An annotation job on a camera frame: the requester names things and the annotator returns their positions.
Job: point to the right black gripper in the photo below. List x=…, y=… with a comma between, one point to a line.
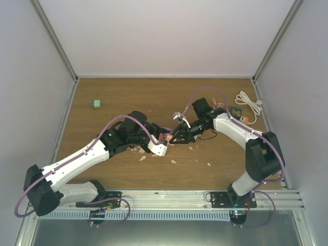
x=186, y=136

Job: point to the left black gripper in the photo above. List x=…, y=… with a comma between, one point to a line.
x=156, y=129

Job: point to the pink cube socket adapter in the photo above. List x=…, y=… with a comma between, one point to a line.
x=163, y=138

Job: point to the green plug adapter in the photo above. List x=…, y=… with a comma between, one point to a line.
x=96, y=103

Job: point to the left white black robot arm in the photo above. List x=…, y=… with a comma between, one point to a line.
x=46, y=188

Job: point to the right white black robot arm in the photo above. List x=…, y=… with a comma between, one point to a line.
x=263, y=155

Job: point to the dark green cube adapter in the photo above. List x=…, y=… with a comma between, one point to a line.
x=236, y=112

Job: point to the orange power strip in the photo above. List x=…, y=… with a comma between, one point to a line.
x=244, y=120

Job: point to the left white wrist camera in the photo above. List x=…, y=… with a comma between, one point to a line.
x=159, y=150

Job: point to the aluminium front rail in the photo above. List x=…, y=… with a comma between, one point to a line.
x=164, y=200

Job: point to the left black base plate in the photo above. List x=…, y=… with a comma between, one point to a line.
x=109, y=199

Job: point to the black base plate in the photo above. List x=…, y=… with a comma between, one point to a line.
x=220, y=199
x=109, y=199

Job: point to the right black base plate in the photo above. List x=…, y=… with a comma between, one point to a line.
x=220, y=199

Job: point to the grey slotted cable duct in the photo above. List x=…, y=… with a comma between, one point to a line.
x=141, y=215

